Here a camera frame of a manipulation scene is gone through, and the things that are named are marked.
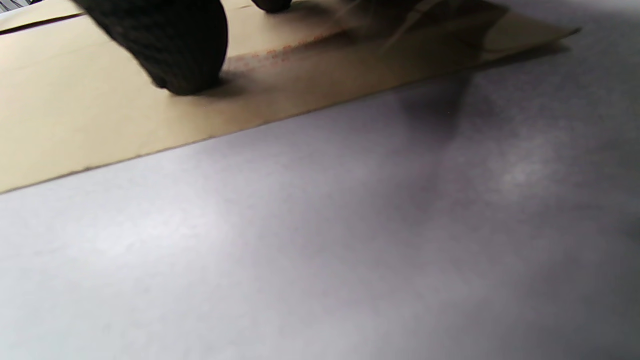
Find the brown paper envelope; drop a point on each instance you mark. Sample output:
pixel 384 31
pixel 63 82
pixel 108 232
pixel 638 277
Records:
pixel 100 110

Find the person's right hand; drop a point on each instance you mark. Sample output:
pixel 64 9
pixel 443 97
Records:
pixel 175 45

